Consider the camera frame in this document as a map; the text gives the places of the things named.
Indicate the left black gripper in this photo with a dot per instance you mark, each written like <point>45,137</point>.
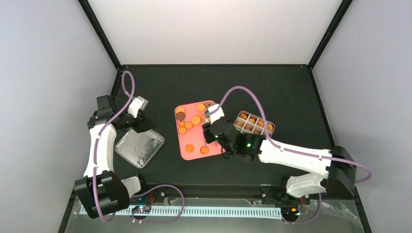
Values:
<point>139,126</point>

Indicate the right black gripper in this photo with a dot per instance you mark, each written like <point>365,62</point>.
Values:
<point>208,138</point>

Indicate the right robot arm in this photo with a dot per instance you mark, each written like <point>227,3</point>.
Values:
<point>327,171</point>

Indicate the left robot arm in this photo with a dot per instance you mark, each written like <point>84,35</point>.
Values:
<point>101,192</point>

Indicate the chocolate chip cookie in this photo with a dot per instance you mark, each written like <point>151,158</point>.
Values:
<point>189,148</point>
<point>204,150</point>

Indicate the large round sandwich cookie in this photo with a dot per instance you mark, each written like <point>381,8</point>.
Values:
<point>196,120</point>

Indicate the brown flower jam cookie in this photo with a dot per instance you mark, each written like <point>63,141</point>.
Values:
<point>208,104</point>

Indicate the dark chocolate round cookie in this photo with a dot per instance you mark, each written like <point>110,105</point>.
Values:
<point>180,116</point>

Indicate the round orange cracker cookie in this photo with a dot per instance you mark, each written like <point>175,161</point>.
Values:
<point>200,107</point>

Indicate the pink cookie tray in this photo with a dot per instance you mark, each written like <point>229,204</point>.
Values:
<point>193,134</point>

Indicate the white divided cookie tin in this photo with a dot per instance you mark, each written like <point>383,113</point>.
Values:
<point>246,122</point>

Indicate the clear plastic tin lid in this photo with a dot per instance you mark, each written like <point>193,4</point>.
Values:
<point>139,148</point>

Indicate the left base circuit board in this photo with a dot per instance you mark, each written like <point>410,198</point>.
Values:
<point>141,210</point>

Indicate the base circuit board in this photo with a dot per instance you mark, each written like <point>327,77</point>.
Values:
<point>293,211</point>
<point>141,210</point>

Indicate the right base circuit board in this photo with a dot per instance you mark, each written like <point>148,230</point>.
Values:
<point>293,211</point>

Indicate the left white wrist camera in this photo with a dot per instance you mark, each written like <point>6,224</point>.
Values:
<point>137,104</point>

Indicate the white slotted cable duct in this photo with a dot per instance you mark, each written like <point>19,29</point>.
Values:
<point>209,211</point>

